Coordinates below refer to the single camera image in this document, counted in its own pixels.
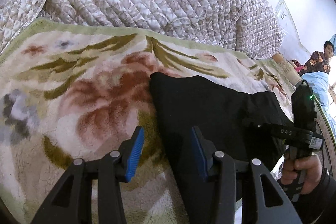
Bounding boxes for person's right hand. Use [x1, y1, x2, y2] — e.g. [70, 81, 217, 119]
[280, 149, 322, 194]

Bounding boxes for floral plush blanket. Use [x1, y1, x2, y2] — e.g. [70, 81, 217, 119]
[1, 19, 294, 223]

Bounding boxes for black pants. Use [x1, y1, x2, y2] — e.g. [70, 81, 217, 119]
[149, 72, 291, 223]

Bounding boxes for light blue bedding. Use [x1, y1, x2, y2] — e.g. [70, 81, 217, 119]
[301, 72, 329, 117]

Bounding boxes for person in floral shirt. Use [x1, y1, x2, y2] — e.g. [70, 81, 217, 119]
[298, 41, 334, 76]

